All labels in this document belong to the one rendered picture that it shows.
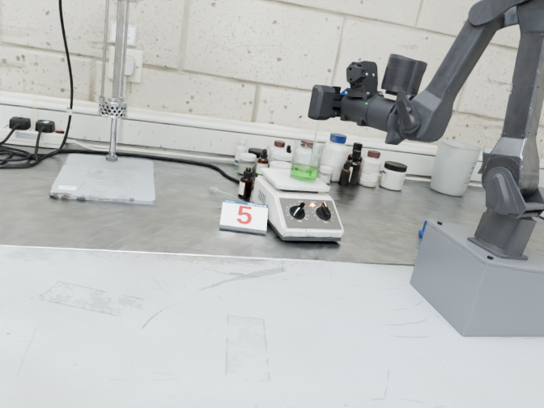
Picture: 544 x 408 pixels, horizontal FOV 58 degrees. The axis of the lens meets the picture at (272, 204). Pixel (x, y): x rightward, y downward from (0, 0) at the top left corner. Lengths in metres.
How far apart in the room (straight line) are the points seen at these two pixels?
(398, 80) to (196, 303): 0.49
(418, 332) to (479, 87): 1.15
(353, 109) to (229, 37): 0.60
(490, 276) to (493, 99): 1.13
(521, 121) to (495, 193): 0.11
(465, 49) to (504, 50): 0.97
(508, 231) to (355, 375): 0.31
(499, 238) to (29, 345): 0.62
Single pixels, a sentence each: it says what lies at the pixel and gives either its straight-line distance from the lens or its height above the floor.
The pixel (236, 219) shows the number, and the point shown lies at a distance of 0.95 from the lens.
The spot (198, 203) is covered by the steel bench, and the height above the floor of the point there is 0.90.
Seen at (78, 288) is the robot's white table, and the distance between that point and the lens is 0.71.
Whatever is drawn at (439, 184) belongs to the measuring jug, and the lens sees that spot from 1.57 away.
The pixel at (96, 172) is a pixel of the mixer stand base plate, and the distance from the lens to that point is 1.17.
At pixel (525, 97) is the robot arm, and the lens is 0.78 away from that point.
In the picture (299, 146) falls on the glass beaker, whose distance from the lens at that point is 0.99.
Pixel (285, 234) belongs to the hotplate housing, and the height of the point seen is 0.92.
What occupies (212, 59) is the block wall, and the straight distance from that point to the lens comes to 1.43.
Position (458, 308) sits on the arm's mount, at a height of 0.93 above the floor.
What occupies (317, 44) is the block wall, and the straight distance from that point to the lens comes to 1.50.
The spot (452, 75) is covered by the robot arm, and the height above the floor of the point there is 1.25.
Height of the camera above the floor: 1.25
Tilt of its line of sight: 18 degrees down
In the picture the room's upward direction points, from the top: 10 degrees clockwise
